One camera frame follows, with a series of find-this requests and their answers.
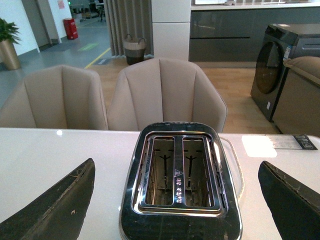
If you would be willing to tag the beige chair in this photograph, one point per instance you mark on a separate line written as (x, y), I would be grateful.
(164, 90)
(58, 97)

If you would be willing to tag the beige chair right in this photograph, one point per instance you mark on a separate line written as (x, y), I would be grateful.
(164, 90)

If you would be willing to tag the woven laundry basket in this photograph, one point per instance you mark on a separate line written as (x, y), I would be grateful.
(134, 49)

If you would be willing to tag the beige chair left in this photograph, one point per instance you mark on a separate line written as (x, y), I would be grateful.
(58, 97)

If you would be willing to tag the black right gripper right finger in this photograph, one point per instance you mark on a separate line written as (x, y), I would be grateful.
(295, 207)

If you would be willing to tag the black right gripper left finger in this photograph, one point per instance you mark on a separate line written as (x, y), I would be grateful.
(58, 213)

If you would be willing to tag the grey kitchen cabinet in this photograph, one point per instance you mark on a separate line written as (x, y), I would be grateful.
(237, 35)

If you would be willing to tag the green plant in gold pot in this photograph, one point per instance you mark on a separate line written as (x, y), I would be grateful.
(8, 37)

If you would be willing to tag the silver two-slot toaster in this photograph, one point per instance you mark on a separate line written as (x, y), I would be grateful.
(179, 186)

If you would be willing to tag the grey slatted curtain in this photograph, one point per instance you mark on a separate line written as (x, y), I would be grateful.
(132, 17)

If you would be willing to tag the black label card on table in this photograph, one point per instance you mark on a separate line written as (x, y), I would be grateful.
(293, 142)

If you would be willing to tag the red fire extinguisher box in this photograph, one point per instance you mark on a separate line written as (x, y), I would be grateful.
(70, 28)

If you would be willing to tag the dark grey washing machine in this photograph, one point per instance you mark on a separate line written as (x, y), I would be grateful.
(280, 42)

